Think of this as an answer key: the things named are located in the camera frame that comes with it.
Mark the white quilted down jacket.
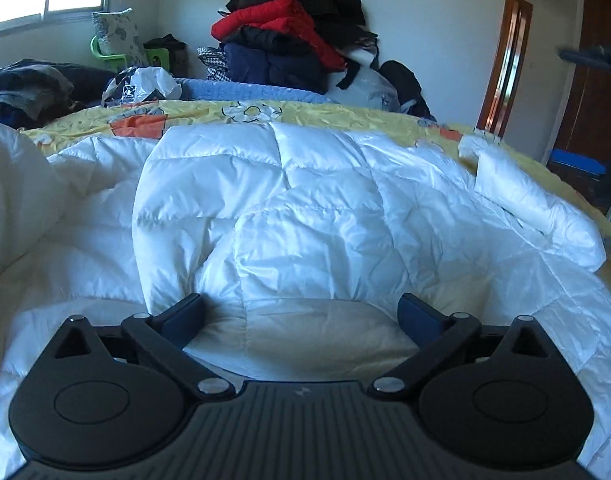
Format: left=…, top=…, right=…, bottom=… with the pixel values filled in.
left=0, top=122, right=611, bottom=479

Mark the clear plastic bag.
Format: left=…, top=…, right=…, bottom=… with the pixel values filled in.
left=325, top=66, right=400, bottom=112

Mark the red puffer jacket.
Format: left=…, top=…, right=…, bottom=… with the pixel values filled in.
left=211, top=0, right=345, bottom=72

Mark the dark clothes heap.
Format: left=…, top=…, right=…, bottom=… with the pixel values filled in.
left=0, top=58, right=116, bottom=129

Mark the black bag by wall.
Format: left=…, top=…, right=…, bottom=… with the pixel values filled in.
left=378, top=61, right=435, bottom=122

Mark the dark wooden wardrobe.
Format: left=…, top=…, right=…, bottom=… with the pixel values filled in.
left=554, top=0, right=611, bottom=162

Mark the yellow patterned bed sheet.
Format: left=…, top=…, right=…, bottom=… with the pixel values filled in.
left=21, top=100, right=611, bottom=291

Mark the light blue blanket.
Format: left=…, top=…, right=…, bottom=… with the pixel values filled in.
left=176, top=78, right=335, bottom=104

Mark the white printed plastic bag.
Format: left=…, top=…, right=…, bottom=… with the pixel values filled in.
left=100, top=66, right=182, bottom=107

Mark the navy blue jacket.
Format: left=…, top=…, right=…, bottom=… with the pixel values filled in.
left=220, top=25, right=327, bottom=94

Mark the houndstooth checked garment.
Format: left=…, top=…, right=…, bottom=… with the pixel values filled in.
left=197, top=47, right=231, bottom=81

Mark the green plastic chair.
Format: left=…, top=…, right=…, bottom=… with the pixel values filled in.
left=90, top=36, right=171, bottom=73

